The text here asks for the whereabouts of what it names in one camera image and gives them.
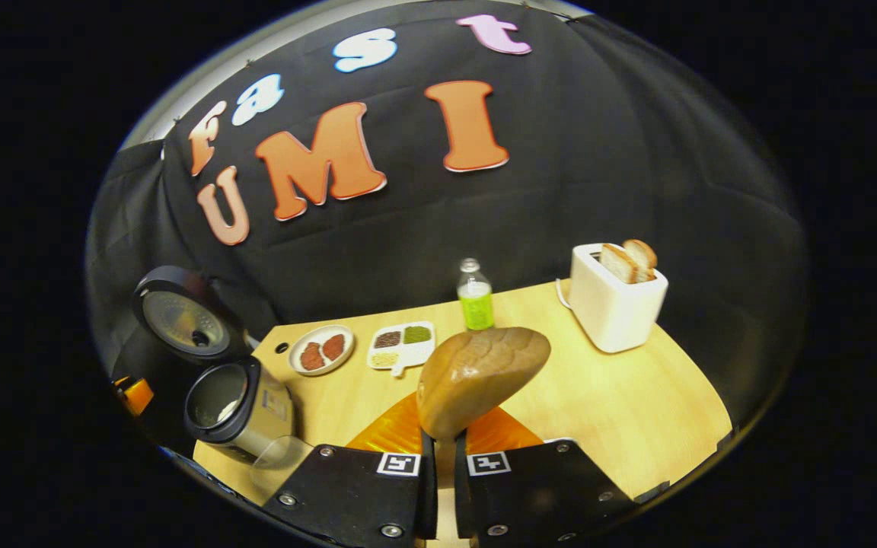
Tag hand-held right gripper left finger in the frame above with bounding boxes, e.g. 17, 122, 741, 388
262, 392, 439, 548

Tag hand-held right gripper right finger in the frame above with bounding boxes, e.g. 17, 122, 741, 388
454, 407, 671, 548

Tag black rice cooker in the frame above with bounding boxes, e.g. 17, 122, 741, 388
132, 265, 296, 465

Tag wooden spoon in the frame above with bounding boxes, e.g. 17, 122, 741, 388
416, 326, 552, 488

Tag clear plastic container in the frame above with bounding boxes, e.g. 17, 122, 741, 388
250, 435, 316, 492

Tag round white plate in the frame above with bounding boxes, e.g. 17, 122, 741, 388
288, 324, 356, 378

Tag divided white dish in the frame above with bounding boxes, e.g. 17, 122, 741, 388
366, 320, 437, 378

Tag green drink bottle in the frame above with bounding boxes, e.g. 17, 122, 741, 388
457, 257, 496, 332

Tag white toaster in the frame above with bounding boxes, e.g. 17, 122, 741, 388
568, 242, 669, 354

